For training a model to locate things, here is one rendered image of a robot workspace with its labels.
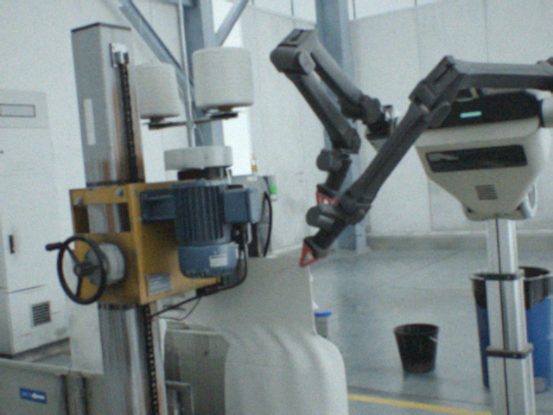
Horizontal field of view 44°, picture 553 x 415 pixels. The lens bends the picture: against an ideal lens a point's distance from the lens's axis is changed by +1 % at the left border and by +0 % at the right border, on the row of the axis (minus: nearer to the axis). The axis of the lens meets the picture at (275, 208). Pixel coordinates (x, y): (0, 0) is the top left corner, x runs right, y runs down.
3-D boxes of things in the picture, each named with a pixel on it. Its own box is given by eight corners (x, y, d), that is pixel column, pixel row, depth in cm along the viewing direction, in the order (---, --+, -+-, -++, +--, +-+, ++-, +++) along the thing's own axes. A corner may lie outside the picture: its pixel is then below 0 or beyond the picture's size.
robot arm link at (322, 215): (368, 214, 188) (355, 193, 193) (340, 205, 181) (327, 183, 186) (341, 243, 194) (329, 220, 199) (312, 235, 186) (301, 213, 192)
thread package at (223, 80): (267, 107, 192) (262, 46, 191) (231, 105, 178) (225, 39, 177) (221, 114, 201) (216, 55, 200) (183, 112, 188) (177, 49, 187)
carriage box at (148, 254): (222, 282, 203) (212, 176, 201) (140, 306, 175) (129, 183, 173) (161, 281, 216) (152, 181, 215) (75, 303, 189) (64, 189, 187)
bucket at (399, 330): (449, 363, 447) (446, 324, 446) (432, 377, 423) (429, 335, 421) (406, 360, 464) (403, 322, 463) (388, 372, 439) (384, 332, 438)
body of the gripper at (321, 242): (300, 241, 195) (315, 223, 192) (318, 237, 204) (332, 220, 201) (315, 258, 193) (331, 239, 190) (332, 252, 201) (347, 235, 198)
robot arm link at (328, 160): (362, 137, 209) (340, 133, 215) (340, 133, 201) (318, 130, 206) (355, 175, 211) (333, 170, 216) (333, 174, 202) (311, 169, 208)
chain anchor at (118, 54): (133, 67, 181) (131, 43, 181) (119, 65, 177) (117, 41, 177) (126, 68, 183) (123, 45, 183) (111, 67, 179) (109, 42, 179)
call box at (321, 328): (340, 330, 234) (338, 313, 234) (328, 335, 228) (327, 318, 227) (320, 328, 239) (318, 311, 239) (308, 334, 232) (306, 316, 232)
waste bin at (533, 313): (571, 374, 407) (564, 265, 403) (552, 402, 364) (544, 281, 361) (490, 367, 434) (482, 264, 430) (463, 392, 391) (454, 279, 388)
